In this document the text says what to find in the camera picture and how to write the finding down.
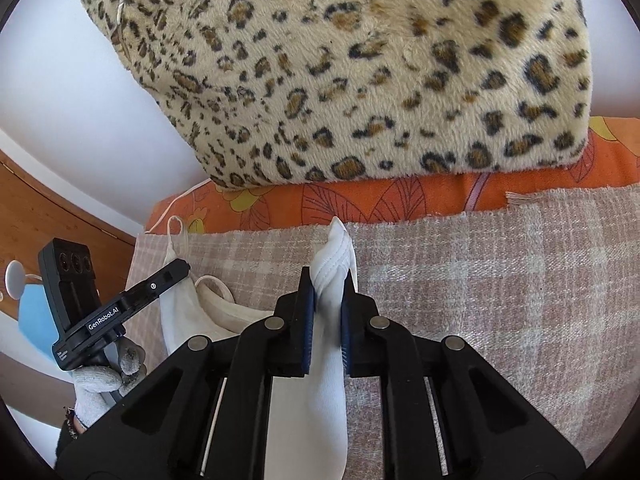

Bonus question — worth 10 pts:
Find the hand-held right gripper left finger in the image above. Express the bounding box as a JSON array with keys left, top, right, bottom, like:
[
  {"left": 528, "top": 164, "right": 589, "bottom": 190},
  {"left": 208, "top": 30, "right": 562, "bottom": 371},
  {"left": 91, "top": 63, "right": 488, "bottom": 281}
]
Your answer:
[{"left": 55, "top": 266, "right": 316, "bottom": 480}]

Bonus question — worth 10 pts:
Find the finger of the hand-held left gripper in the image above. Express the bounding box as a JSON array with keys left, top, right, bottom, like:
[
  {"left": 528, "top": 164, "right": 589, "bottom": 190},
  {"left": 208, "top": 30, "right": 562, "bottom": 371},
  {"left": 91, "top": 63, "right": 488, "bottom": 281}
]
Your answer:
[{"left": 124, "top": 260, "right": 192, "bottom": 313}]

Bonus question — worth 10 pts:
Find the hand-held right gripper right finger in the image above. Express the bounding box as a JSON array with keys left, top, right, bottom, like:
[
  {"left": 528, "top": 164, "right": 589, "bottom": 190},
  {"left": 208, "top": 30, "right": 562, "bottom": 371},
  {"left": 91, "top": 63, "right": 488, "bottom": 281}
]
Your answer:
[{"left": 340, "top": 280, "right": 586, "bottom": 480}]

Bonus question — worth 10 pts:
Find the white tank top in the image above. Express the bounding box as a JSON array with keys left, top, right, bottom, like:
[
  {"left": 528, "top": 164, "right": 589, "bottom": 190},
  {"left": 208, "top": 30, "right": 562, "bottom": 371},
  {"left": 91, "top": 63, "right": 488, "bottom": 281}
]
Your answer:
[{"left": 160, "top": 216, "right": 359, "bottom": 480}]

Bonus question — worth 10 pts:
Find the person's left hand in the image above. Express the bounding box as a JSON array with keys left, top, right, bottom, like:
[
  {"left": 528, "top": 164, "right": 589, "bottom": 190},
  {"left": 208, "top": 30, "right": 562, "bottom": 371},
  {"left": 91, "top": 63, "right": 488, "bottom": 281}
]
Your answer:
[{"left": 74, "top": 334, "right": 148, "bottom": 428}]

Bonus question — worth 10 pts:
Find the light blue chair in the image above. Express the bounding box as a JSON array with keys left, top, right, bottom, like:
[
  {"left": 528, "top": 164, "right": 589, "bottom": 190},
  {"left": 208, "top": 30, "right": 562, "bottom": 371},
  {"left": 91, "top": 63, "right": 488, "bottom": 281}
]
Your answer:
[{"left": 19, "top": 284, "right": 60, "bottom": 347}]

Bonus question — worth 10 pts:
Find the beige plaid blanket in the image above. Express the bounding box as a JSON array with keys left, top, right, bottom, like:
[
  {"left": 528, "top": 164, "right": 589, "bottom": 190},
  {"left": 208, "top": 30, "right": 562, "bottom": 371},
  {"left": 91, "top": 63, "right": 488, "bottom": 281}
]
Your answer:
[{"left": 125, "top": 185, "right": 640, "bottom": 471}]

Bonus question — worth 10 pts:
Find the orange floral bed sheet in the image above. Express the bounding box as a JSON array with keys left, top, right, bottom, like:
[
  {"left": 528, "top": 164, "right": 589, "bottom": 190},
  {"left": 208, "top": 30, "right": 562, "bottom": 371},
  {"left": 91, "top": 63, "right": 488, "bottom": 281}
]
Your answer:
[{"left": 145, "top": 116, "right": 640, "bottom": 236}]

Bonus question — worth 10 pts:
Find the leopard print cushion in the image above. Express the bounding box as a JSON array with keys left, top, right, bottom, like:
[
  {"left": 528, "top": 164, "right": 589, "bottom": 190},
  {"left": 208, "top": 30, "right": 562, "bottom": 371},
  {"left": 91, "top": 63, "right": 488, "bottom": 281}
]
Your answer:
[{"left": 80, "top": 0, "right": 593, "bottom": 191}]

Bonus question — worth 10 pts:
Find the white cable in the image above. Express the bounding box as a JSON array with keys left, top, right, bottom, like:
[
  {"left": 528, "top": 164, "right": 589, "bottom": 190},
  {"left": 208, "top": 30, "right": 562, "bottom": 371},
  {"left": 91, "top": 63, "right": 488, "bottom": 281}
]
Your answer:
[{"left": 144, "top": 177, "right": 213, "bottom": 233}]

